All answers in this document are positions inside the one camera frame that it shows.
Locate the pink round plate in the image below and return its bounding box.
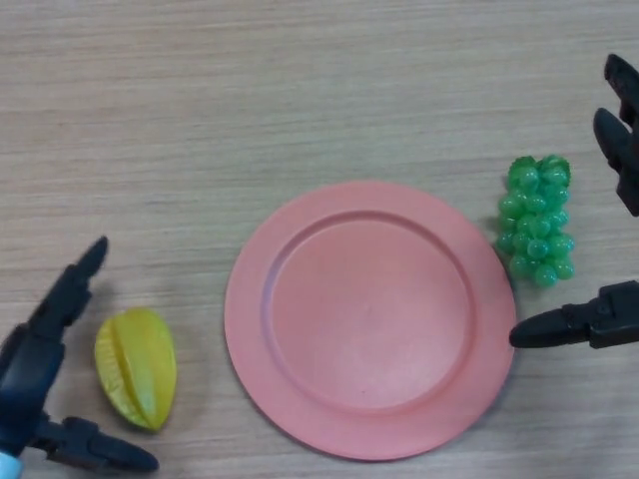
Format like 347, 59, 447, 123
224, 181, 517, 462

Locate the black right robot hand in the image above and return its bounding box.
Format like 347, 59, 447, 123
508, 53, 639, 350

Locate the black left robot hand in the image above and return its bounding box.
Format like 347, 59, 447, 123
0, 236, 160, 473

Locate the yellow starfruit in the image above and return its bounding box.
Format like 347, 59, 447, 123
94, 307, 178, 433

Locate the green grape bunch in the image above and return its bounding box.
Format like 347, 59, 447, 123
495, 155, 576, 289

